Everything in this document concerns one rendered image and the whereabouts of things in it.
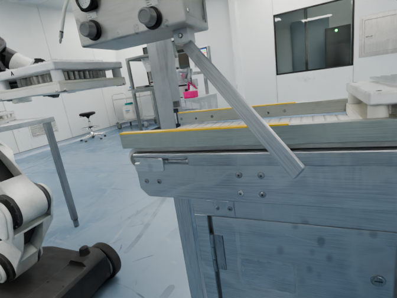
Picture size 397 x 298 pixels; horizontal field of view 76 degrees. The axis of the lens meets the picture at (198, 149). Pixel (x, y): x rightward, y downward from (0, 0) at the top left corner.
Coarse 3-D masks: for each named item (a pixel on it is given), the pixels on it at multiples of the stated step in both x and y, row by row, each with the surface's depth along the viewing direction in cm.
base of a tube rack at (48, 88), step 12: (48, 84) 60; (60, 84) 60; (72, 84) 62; (84, 84) 66; (96, 84) 70; (108, 84) 74; (120, 84) 78; (0, 96) 69; (12, 96) 67; (24, 96) 65
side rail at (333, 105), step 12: (264, 108) 67; (276, 108) 66; (288, 108) 65; (300, 108) 64; (312, 108) 63; (324, 108) 62; (336, 108) 61; (180, 120) 78; (192, 120) 76; (204, 120) 75; (216, 120) 73
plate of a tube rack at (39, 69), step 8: (40, 64) 60; (48, 64) 58; (56, 64) 59; (64, 64) 61; (72, 64) 63; (80, 64) 65; (88, 64) 67; (96, 64) 70; (104, 64) 72; (112, 64) 75; (120, 64) 78; (8, 72) 64; (16, 72) 63; (24, 72) 62; (32, 72) 61; (40, 72) 61; (48, 72) 63; (0, 80) 67; (8, 80) 70
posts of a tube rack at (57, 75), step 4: (52, 72) 59; (56, 72) 59; (60, 72) 60; (112, 72) 78; (116, 72) 78; (120, 72) 79; (52, 76) 60; (56, 76) 59; (60, 76) 60; (116, 76) 78; (120, 76) 79; (4, 80) 68; (56, 80) 60; (60, 80) 60; (0, 84) 68; (4, 84) 68; (8, 84) 69; (0, 88) 68; (4, 88) 68; (8, 88) 69
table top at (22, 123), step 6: (18, 120) 188; (24, 120) 178; (30, 120) 168; (36, 120) 167; (42, 120) 171; (48, 120) 174; (54, 120) 178; (0, 126) 151; (6, 126) 153; (12, 126) 156; (18, 126) 159; (24, 126) 162
